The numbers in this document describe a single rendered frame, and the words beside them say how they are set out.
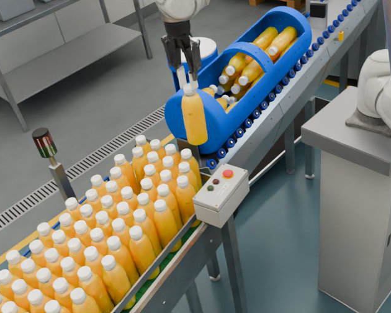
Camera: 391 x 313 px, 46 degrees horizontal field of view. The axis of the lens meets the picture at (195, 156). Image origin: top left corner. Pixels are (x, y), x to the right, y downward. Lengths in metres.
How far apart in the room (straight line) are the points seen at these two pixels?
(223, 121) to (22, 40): 3.61
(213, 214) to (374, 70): 0.73
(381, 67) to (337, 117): 0.29
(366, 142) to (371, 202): 0.28
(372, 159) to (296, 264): 1.13
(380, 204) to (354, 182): 0.13
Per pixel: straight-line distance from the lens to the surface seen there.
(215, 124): 1.76
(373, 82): 1.69
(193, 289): 1.80
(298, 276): 2.64
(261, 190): 3.09
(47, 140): 1.76
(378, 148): 1.73
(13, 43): 5.10
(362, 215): 2.00
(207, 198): 1.51
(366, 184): 1.87
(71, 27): 5.37
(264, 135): 2.14
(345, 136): 1.76
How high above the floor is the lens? 2.15
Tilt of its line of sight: 39 degrees down
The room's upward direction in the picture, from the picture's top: 11 degrees counter-clockwise
